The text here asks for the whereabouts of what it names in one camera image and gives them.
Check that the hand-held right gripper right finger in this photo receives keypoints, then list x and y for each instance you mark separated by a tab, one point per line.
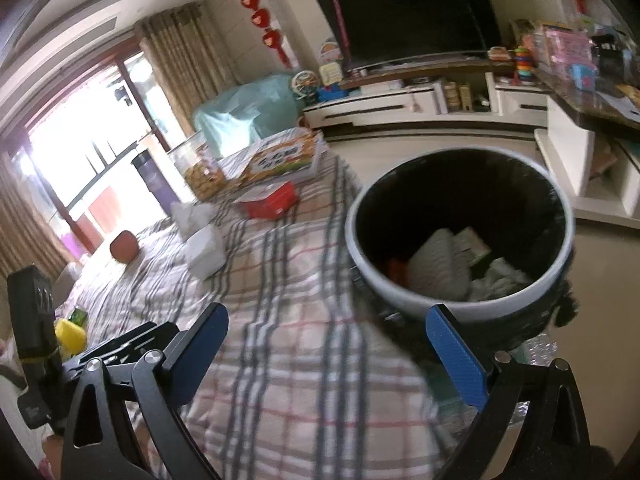
457	355

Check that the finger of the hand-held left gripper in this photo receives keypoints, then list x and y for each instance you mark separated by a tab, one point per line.
130	340

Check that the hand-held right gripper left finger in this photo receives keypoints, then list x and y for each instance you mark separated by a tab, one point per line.
200	355

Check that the grey tissue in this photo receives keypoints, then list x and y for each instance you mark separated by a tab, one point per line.
500	280

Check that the white torn wrapper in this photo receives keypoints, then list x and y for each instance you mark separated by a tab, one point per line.
440	265

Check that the white trash bin black liner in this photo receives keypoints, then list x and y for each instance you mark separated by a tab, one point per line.
450	190

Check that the yellow plastic toy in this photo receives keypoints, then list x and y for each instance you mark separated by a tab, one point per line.
70	337

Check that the plaid blanket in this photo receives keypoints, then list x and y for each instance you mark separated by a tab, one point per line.
280	335

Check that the brown round cushion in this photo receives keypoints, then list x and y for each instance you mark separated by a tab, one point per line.
124	246

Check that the brown patterned curtain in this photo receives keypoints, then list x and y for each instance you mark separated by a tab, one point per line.
25	225

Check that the white tissue pack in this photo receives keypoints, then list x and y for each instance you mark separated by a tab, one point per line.
206	255

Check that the small paper carton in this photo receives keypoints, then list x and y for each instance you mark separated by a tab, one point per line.
475	245

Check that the crumpled white tissue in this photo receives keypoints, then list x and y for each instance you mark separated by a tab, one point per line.
192	217

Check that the dark purple cylinder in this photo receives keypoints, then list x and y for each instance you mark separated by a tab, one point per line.
152	180

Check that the red box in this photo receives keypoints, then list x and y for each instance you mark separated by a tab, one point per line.
270	202

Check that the glass balcony door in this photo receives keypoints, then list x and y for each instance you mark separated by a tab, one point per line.
90	150

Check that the clear bag of crackers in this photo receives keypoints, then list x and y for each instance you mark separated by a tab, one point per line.
200	170

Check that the colourful children's book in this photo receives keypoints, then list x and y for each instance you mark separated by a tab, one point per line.
280	157

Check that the marble top white coffee table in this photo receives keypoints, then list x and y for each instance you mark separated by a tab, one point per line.
565	160

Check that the light blue plastic cover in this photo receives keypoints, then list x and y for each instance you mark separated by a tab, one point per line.
245	110

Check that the white television cabinet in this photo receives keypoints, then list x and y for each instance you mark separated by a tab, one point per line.
380	107

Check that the beige curtain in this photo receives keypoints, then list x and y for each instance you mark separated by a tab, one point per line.
185	60

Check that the ferris wheel toy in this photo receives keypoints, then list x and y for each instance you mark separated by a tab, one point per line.
305	85

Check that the turquoise small box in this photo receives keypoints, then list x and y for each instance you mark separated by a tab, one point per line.
584	75

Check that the colourful sign board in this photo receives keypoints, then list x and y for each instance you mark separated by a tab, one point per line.
331	60

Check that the pink toy box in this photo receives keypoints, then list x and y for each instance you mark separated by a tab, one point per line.
567	52

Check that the black flat television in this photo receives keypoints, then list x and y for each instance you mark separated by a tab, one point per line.
415	10

